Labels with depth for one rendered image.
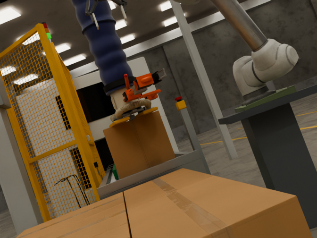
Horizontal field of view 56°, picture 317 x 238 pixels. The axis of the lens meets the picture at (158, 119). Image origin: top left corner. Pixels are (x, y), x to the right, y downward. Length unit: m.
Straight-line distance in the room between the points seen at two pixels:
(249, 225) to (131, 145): 1.37
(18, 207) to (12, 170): 0.30
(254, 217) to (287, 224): 0.08
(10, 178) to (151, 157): 1.25
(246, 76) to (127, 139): 0.85
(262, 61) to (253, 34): 0.15
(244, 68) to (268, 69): 0.16
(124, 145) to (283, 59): 1.09
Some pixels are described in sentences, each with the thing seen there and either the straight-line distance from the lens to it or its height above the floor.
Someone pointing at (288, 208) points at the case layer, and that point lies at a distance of 0.78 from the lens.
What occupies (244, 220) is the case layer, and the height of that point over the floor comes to 0.54.
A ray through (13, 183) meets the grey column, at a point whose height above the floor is 0.83.
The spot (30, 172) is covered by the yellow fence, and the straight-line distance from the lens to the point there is 3.25.
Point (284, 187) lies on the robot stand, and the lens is 1.87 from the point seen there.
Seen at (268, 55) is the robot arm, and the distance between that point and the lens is 1.72.
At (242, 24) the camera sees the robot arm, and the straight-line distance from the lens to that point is 1.70.
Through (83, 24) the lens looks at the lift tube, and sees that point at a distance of 2.08.
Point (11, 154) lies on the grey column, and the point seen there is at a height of 1.06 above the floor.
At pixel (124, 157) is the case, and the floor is 0.73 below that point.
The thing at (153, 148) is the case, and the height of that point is 0.72.
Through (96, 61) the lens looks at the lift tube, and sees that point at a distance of 2.02.
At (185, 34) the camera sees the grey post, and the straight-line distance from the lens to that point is 5.26.
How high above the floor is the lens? 0.78
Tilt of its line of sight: 3 degrees up
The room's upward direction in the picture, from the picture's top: 20 degrees counter-clockwise
